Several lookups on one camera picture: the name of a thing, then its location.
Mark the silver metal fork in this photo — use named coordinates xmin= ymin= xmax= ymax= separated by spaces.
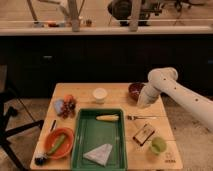
xmin=127 ymin=115 xmax=156 ymax=120

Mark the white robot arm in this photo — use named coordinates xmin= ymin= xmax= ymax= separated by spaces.
xmin=137 ymin=67 xmax=213 ymax=132

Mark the green plastic tray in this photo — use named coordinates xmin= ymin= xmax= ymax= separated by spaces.
xmin=71 ymin=108 xmax=127 ymax=171

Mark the white cup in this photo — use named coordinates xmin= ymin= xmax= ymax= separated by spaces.
xmin=92 ymin=88 xmax=108 ymax=104

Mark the dark red bowl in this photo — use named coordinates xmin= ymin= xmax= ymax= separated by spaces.
xmin=128 ymin=82 xmax=145 ymax=101

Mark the orange fruit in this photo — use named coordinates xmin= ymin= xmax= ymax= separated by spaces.
xmin=64 ymin=94 xmax=74 ymax=102

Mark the red grape bunch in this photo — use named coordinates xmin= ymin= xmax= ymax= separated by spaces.
xmin=61 ymin=100 xmax=76 ymax=118

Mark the brown wooden box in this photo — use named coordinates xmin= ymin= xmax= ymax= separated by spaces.
xmin=133 ymin=124 xmax=155 ymax=146

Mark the black pen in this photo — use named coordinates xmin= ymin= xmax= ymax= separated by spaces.
xmin=50 ymin=120 xmax=57 ymax=132

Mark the grey folded cloth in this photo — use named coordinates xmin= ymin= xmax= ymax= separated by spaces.
xmin=83 ymin=144 xmax=113 ymax=166

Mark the wooden table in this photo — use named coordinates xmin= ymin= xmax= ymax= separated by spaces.
xmin=30 ymin=83 xmax=183 ymax=171

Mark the orange plastic bowl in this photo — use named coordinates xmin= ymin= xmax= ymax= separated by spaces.
xmin=44 ymin=127 xmax=74 ymax=159

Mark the green cucumber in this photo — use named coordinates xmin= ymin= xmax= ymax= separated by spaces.
xmin=47 ymin=134 xmax=66 ymax=155

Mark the green cup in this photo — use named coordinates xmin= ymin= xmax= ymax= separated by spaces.
xmin=149 ymin=137 xmax=167 ymax=155

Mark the black office chair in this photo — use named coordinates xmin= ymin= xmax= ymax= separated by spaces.
xmin=0 ymin=64 xmax=45 ymax=171

